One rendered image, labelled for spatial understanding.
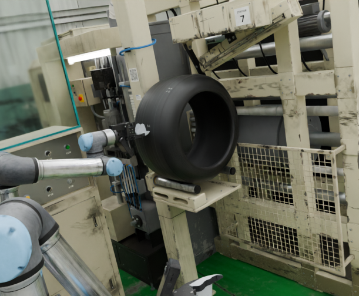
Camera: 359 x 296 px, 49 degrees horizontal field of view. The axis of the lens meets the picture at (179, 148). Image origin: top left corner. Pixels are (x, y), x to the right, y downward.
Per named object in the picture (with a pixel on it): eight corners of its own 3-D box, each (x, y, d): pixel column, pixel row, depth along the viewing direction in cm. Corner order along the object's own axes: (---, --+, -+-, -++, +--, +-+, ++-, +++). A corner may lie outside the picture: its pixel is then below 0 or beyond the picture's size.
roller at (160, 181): (156, 185, 227) (152, 180, 224) (161, 180, 229) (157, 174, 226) (197, 195, 200) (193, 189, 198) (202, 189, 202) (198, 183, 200)
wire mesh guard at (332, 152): (219, 235, 273) (203, 140, 256) (221, 234, 274) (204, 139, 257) (344, 276, 206) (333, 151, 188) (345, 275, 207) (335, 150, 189)
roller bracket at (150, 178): (147, 191, 226) (144, 175, 224) (196, 168, 250) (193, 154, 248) (151, 192, 223) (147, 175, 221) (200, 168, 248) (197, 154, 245)
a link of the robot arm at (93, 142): (79, 152, 173) (76, 134, 171) (100, 147, 180) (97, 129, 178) (87, 154, 167) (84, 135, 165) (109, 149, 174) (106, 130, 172)
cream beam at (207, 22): (171, 44, 227) (167, 18, 224) (202, 39, 243) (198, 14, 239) (255, 27, 182) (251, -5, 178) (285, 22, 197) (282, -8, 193)
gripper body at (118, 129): (136, 121, 182) (114, 125, 175) (138, 140, 184) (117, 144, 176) (127, 121, 188) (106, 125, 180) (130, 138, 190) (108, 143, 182)
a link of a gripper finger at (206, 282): (217, 290, 102) (193, 308, 96) (213, 269, 101) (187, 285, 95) (226, 293, 99) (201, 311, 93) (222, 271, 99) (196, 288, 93)
